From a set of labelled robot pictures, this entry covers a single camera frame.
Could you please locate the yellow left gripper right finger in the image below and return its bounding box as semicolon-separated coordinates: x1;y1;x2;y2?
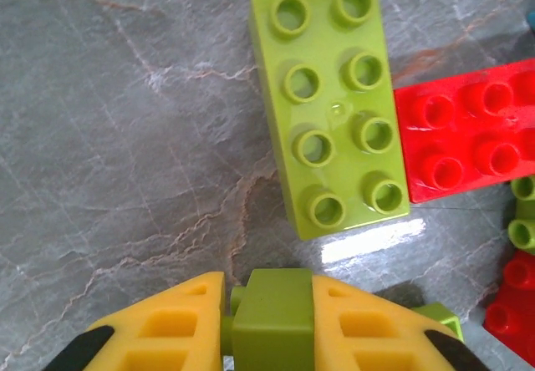
312;274;494;371

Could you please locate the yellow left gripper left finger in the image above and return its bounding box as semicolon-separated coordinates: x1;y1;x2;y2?
43;271;227;371

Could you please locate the small lime green lego brick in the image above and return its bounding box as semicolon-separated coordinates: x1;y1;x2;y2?
220;267;315;371

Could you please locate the red eight-stud lego brick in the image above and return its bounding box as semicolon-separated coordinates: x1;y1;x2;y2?
393;58;535;204

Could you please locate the lime green eight-stud lego brick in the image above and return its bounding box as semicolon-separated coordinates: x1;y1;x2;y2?
249;0;412;241

